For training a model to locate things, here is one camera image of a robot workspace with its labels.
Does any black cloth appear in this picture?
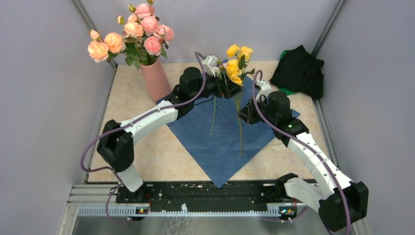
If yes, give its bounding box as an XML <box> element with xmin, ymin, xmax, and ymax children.
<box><xmin>270</xmin><ymin>45</ymin><xmax>324</xmax><ymax>100</ymax></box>

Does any left aluminium frame post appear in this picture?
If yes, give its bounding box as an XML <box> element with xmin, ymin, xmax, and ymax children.
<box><xmin>70</xmin><ymin>0</ymin><xmax>117</xmax><ymax>70</ymax></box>

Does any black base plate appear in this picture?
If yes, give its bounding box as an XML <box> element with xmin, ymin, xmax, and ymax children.
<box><xmin>116</xmin><ymin>180</ymin><xmax>298</xmax><ymax>214</ymax></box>

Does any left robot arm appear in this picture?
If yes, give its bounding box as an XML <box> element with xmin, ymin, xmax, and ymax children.
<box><xmin>97</xmin><ymin>66</ymin><xmax>244</xmax><ymax>203</ymax></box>

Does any green cloth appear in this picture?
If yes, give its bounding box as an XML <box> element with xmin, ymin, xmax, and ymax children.
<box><xmin>278</xmin><ymin>50</ymin><xmax>296</xmax><ymax>95</ymax></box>

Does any pink ceramic vase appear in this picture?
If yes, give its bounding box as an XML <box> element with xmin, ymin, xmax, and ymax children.
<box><xmin>140</xmin><ymin>59</ymin><xmax>172</xmax><ymax>103</ymax></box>

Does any white rose stem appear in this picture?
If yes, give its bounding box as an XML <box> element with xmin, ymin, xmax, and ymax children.
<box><xmin>210</xmin><ymin>57</ymin><xmax>224</xmax><ymax>137</ymax></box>

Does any pale pink rose stem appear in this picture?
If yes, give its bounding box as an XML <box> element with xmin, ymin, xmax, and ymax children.
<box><xmin>117</xmin><ymin>15</ymin><xmax>144</xmax><ymax>69</ymax></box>

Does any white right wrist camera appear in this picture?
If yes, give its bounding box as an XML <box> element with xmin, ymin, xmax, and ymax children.
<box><xmin>255</xmin><ymin>80</ymin><xmax>273</xmax><ymax>102</ymax></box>

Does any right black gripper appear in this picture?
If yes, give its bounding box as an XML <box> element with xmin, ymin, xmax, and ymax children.
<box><xmin>236</xmin><ymin>95</ymin><xmax>277</xmax><ymax>126</ymax></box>

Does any right aluminium frame post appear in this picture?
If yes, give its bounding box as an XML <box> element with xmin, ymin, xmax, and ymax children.
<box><xmin>311</xmin><ymin>0</ymin><xmax>347</xmax><ymax>57</ymax></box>

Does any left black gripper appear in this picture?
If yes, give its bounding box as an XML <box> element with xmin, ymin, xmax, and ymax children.
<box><xmin>191</xmin><ymin>68</ymin><xmax>244</xmax><ymax>101</ymax></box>

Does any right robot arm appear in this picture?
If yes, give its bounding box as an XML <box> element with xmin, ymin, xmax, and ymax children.
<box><xmin>238</xmin><ymin>91</ymin><xmax>369</xmax><ymax>235</ymax></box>

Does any pink rose bunch in vase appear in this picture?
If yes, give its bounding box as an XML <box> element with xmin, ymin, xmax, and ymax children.
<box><xmin>127</xmin><ymin>0</ymin><xmax>174</xmax><ymax>67</ymax></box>

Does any peach rose stem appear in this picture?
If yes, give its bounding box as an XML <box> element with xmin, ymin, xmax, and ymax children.
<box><xmin>87</xmin><ymin>29</ymin><xmax>130</xmax><ymax>63</ymax></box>

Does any aluminium frame post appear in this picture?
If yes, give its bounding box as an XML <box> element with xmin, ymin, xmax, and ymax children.
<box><xmin>70</xmin><ymin>0</ymin><xmax>117</xmax><ymax>70</ymax></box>
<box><xmin>311</xmin><ymin>0</ymin><xmax>347</xmax><ymax>57</ymax></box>

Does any small yellow pink flower bouquet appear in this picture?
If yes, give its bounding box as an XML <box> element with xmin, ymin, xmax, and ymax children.
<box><xmin>219</xmin><ymin>44</ymin><xmax>255</xmax><ymax>158</ymax></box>

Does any aluminium front rail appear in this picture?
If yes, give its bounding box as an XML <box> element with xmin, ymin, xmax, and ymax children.
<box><xmin>68</xmin><ymin>181</ymin><xmax>305</xmax><ymax>217</ymax></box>

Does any blue wrapping paper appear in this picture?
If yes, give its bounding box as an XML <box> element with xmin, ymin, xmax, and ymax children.
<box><xmin>153</xmin><ymin>96</ymin><xmax>302</xmax><ymax>186</ymax></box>

